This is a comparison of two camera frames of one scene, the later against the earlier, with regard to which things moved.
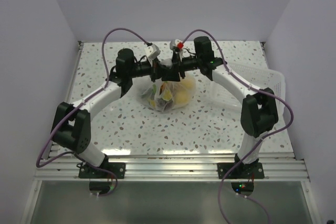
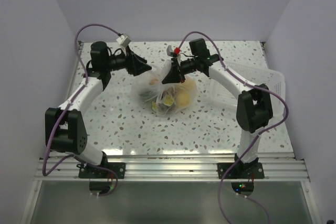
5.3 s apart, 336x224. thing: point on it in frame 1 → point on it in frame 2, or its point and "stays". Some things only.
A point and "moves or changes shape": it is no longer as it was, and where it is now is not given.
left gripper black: x=156 y=72 → x=135 y=65
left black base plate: x=118 y=168 stays
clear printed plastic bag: x=166 y=97 moves or changes shape
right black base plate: x=242 y=171 stays
